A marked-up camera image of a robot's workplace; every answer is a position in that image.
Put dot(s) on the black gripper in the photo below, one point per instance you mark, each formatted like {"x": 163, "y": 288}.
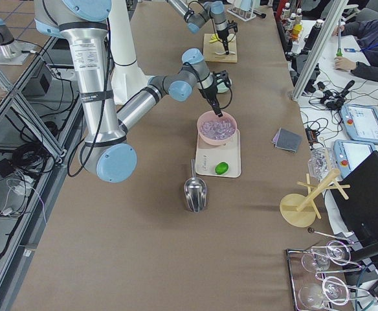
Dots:
{"x": 208, "y": 94}
{"x": 222, "y": 35}

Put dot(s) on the white ceramic spoon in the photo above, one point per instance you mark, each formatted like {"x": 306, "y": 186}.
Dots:
{"x": 224, "y": 53}

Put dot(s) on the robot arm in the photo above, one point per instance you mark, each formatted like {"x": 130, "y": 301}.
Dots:
{"x": 214, "y": 11}
{"x": 85, "y": 25}

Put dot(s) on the yellow plastic spoon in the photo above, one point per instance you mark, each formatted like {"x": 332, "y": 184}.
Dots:
{"x": 214, "y": 38}

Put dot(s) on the pink bowl of ice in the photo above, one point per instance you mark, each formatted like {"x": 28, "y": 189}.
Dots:
{"x": 215, "y": 130}

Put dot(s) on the metal ice scoop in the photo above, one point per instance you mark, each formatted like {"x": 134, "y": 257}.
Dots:
{"x": 195, "y": 191}

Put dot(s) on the person hand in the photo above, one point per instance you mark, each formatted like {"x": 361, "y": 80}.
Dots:
{"x": 345, "y": 64}

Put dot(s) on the wooden cutting board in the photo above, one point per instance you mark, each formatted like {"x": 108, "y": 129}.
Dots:
{"x": 209, "y": 48}

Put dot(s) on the rack of pastel cups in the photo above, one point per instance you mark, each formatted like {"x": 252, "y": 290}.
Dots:
{"x": 246, "y": 10}

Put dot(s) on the cream plastic tray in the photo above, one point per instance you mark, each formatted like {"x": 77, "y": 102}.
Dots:
{"x": 207, "y": 157}

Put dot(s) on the green lime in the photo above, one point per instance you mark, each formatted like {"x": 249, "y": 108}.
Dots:
{"x": 221, "y": 168}

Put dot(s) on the grey folded cloth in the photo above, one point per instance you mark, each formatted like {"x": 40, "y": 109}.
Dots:
{"x": 287, "y": 140}

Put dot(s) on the black water bottle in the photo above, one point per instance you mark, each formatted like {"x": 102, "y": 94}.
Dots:
{"x": 315, "y": 31}

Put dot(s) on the wooden cup tree stand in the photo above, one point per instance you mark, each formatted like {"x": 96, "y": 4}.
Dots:
{"x": 301, "y": 211}

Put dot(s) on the blue teach pendant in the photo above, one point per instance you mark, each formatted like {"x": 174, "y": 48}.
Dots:
{"x": 360, "y": 122}
{"x": 350, "y": 154}

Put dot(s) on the wine glass rack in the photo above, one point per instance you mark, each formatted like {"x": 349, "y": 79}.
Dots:
{"x": 331, "y": 276}

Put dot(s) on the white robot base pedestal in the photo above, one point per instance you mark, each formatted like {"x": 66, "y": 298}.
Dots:
{"x": 127, "y": 78}

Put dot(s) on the aluminium frame post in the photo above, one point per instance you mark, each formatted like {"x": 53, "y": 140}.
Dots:
{"x": 331, "y": 21}

